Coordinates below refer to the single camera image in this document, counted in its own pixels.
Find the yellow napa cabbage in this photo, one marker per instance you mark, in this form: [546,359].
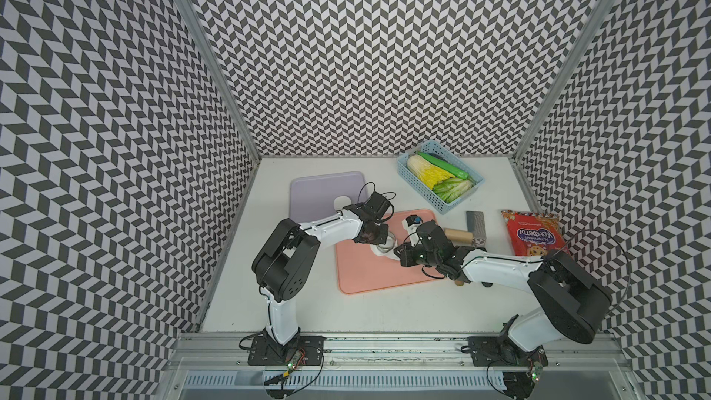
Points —
[429,174]

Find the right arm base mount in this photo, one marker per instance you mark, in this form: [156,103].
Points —
[505,350]

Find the purple plastic tray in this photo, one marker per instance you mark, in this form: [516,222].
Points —
[311,198]

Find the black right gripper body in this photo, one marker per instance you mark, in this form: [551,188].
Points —
[417,255]

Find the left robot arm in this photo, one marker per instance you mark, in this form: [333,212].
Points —
[283,264]

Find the red snack bag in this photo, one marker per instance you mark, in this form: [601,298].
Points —
[533,234]

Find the metal base rail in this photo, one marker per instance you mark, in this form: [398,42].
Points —
[393,365]

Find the stack of white dumpling wrappers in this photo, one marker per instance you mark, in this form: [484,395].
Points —
[341,202]

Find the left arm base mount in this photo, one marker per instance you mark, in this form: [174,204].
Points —
[286,350]

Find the metal rectangular dough scraper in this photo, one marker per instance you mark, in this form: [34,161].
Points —
[476,226]

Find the light blue perforated plastic basket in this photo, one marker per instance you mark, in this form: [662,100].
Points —
[434,148]

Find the green lettuce leaves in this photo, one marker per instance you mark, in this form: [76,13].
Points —
[451,189]

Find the wooden rolling pin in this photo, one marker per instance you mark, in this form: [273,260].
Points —
[458,235]

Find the pink cutting board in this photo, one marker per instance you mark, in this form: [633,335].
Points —
[359,270]

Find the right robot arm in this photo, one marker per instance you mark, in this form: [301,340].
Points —
[570,302]

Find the white dough piece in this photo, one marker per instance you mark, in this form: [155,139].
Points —
[382,250]

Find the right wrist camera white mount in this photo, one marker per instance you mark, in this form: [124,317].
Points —
[412,222]

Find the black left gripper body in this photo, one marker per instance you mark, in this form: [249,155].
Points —
[378,236]

